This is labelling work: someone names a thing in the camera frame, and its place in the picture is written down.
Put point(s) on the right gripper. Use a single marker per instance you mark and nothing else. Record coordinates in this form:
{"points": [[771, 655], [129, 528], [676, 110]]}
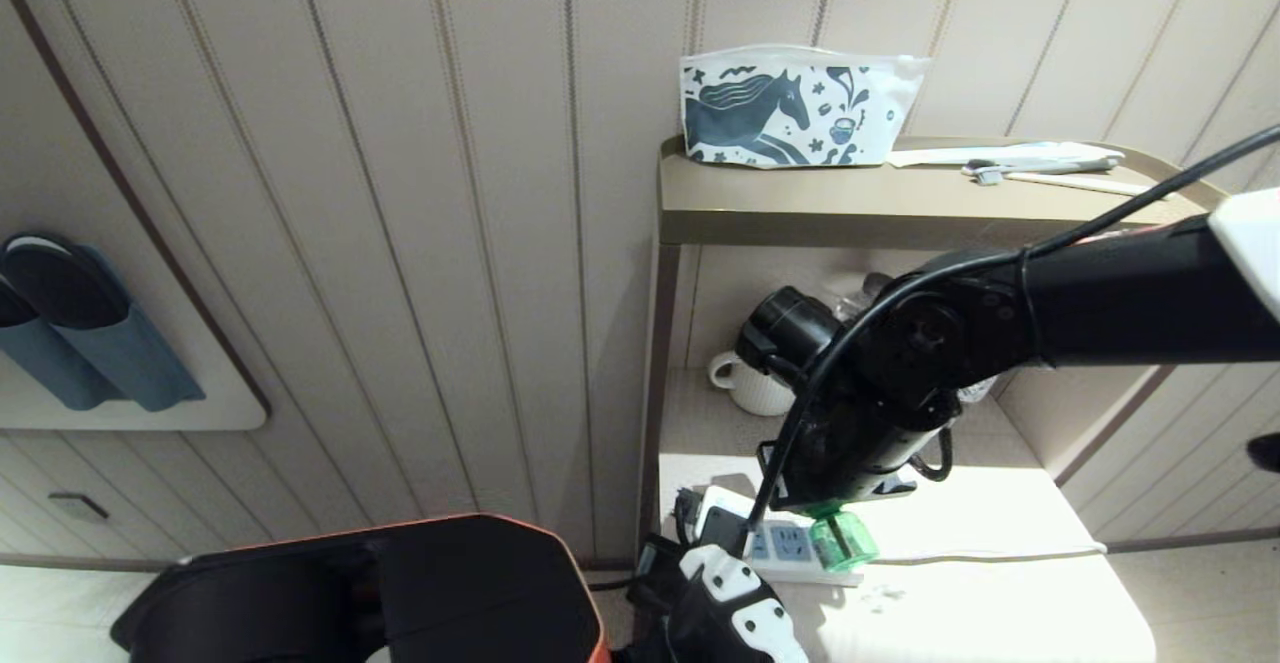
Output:
{"points": [[850, 453]]}

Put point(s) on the green mosquito repellent device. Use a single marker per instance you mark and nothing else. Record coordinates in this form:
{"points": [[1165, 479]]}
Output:
{"points": [[845, 541]]}

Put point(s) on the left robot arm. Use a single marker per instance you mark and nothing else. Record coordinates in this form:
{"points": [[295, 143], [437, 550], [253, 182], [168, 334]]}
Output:
{"points": [[450, 593]]}

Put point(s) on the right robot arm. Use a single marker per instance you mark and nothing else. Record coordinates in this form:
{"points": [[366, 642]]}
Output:
{"points": [[1100, 293]]}

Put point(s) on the white power strip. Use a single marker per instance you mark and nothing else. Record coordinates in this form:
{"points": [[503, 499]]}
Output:
{"points": [[790, 548]]}

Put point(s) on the black plug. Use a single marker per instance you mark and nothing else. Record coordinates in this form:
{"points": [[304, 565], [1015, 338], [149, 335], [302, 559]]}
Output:
{"points": [[690, 515]]}

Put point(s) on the white ribbed mug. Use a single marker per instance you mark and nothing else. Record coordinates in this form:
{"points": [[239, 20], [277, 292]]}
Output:
{"points": [[750, 388]]}

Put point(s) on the beige bedside shelf unit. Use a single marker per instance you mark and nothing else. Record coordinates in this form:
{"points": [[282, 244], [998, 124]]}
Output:
{"points": [[900, 208]]}

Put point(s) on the white flat packet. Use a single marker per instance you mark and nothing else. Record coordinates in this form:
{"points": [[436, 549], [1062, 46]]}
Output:
{"points": [[1000, 153]]}

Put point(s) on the grey toothbrush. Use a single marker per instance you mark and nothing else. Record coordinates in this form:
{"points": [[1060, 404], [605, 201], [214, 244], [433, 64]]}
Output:
{"points": [[1040, 166]]}

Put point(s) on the white horse print pouch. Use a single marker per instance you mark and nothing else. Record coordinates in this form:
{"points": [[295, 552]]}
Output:
{"points": [[790, 108]]}

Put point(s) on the cream thin stick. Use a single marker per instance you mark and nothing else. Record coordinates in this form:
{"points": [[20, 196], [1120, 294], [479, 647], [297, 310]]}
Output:
{"points": [[1090, 183]]}

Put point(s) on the blue slipper with black sole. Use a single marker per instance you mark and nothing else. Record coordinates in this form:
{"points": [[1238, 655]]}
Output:
{"points": [[100, 333], [25, 353]]}

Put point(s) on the white wall panel board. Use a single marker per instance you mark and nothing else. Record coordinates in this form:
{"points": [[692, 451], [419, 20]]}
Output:
{"points": [[215, 383]]}

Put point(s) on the beige wall socket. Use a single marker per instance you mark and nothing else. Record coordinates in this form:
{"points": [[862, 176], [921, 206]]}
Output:
{"points": [[78, 506]]}

